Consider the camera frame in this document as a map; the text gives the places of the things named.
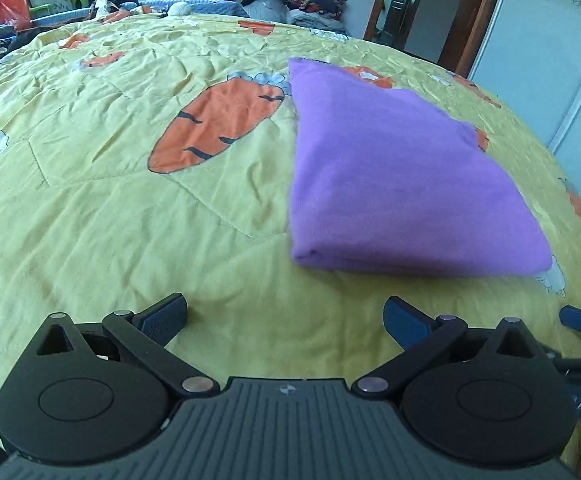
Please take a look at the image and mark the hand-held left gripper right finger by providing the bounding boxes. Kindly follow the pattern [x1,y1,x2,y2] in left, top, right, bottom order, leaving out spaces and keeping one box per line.
[351,296,562,403]

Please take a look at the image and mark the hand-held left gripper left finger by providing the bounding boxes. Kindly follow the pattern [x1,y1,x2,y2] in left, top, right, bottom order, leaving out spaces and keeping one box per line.
[19,292,220,402]

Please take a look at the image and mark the purple sweater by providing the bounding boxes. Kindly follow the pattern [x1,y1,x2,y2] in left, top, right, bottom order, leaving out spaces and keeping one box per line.
[288,57,553,279]

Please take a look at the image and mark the stack of folded clothes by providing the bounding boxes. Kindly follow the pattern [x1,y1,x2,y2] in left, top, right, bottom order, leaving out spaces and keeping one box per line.
[288,5,351,36]

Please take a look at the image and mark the yellow carrot print quilt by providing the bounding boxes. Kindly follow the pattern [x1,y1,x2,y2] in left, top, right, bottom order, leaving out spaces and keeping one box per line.
[0,12,581,461]

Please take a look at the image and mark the white wardrobe door flower stickers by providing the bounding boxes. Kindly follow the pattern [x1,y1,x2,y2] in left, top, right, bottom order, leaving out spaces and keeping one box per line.
[465,0,581,161]

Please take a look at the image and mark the blue quilted blanket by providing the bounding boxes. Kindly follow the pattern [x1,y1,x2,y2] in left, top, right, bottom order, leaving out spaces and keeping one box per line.
[0,0,248,43]

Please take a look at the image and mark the wooden door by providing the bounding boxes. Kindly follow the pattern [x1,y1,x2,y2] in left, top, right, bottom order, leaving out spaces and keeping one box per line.
[363,0,513,78]

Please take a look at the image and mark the light grey bundle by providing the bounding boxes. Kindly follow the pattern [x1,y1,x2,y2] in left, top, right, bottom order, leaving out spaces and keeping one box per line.
[243,0,293,25]

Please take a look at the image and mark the green plastic stool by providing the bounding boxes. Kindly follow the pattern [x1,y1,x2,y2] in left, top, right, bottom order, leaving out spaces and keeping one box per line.
[29,0,91,23]

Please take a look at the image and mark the black and white strap bag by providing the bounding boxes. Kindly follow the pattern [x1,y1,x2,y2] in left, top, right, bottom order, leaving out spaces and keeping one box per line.
[93,0,141,13]

